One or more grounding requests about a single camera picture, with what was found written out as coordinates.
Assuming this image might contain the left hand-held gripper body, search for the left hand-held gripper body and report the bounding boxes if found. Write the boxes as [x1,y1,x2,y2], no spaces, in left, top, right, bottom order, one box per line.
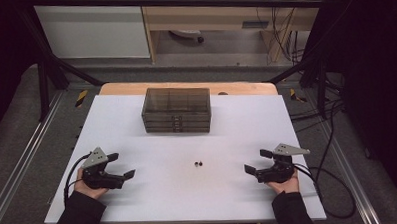
[81,146,125,191]

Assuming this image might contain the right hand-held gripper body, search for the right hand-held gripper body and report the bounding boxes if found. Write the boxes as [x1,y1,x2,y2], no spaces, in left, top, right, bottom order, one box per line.
[254,141,312,185]

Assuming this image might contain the smoky transparent drawer box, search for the smoky transparent drawer box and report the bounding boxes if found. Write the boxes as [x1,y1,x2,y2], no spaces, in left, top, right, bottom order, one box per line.
[140,86,212,136]

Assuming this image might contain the person's left hand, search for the person's left hand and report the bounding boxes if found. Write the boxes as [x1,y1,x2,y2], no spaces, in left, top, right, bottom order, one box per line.
[73,177,109,200]

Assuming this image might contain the person's right hand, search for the person's right hand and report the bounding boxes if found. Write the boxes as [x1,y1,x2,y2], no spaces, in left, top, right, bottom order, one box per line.
[267,171,300,195]

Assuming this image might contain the yellow black tape strip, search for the yellow black tape strip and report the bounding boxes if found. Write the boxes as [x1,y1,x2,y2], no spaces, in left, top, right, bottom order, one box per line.
[289,87,308,104]
[74,89,89,108]

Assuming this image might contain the wooden table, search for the wooden table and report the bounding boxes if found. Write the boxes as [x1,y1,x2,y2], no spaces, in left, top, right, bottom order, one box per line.
[98,76,279,102]

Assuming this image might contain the black metal stand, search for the black metal stand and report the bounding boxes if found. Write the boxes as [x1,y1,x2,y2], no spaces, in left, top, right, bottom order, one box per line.
[266,6,350,123]
[16,4,106,123]

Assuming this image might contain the dark curtain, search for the dark curtain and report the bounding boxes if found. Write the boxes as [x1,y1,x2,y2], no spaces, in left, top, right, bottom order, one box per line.
[322,0,397,218]
[0,0,43,143]

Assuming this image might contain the chair base with caster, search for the chair base with caster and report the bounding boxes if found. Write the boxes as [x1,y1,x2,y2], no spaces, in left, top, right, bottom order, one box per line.
[168,29,206,46]

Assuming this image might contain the light wooden desk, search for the light wooden desk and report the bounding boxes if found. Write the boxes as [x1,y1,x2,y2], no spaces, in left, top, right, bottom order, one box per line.
[139,0,329,65]

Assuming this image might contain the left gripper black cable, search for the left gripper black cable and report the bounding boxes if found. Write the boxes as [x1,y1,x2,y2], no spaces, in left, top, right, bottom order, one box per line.
[62,153,93,202]

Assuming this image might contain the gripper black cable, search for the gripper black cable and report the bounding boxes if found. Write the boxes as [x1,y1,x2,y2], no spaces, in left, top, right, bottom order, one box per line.
[292,161,358,222]
[62,153,93,202]

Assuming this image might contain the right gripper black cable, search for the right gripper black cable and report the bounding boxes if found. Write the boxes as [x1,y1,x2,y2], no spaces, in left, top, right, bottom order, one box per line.
[292,161,358,222]

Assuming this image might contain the black floor cables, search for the black floor cables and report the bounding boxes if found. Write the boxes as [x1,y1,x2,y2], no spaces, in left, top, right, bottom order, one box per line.
[287,98,347,134]

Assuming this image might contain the aluminium floor rail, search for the aluminium floor rail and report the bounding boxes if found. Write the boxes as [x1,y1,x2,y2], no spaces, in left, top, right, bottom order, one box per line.
[0,91,70,224]
[315,115,383,224]

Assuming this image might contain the hanging cable bundle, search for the hanging cable bundle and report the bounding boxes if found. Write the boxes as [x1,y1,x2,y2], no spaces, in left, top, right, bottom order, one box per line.
[255,0,308,67]

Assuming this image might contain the black horizontal frame bar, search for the black horizontal frame bar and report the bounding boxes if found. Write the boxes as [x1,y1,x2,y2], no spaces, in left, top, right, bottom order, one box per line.
[18,0,329,19]

